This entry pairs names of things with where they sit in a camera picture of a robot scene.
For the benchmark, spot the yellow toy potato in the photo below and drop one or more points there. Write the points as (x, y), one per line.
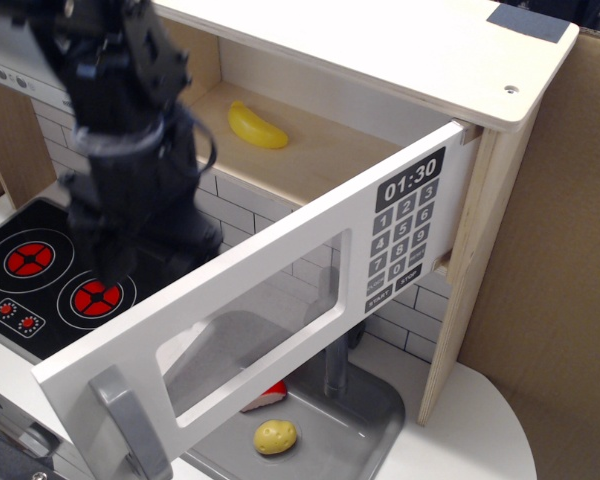
(274, 437)

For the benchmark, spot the grey tape patch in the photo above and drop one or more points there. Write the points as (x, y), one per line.
(528, 23)

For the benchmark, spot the grey toy faucet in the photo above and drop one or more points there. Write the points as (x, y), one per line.
(336, 353)

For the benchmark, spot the silver oven handle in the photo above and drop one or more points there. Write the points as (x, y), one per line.
(30, 438)

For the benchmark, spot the grey toy sink basin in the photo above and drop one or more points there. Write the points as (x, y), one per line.
(344, 436)

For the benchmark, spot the brown cardboard panel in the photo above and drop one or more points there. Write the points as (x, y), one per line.
(535, 328)

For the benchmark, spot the white toy microwave door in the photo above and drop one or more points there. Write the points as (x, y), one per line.
(202, 348)

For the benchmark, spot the yellow toy banana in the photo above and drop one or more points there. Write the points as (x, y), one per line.
(251, 128)

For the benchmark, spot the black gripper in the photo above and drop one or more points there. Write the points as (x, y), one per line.
(139, 195)

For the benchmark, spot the black toy stove top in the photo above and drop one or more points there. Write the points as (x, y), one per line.
(48, 298)

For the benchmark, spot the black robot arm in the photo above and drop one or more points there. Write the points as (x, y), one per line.
(123, 77)

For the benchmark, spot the red toy cheese wedge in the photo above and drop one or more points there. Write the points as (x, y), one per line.
(274, 394)

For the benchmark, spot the grey microwave door handle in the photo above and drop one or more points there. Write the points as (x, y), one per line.
(144, 452)

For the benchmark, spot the white wooden microwave cabinet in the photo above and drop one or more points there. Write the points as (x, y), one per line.
(442, 55)

